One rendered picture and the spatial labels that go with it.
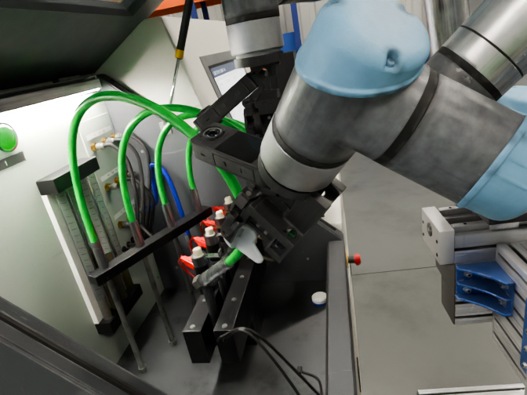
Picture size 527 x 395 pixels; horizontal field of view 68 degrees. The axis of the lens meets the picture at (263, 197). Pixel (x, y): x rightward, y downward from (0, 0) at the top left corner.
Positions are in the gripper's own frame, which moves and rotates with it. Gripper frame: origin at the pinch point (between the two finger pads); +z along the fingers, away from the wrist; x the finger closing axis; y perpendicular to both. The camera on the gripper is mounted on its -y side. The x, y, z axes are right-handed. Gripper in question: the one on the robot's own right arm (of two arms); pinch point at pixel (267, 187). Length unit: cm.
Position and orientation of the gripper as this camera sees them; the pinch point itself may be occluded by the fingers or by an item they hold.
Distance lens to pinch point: 62.4
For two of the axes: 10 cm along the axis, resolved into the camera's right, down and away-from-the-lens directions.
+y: 9.7, -1.0, -2.1
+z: 1.7, 9.2, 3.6
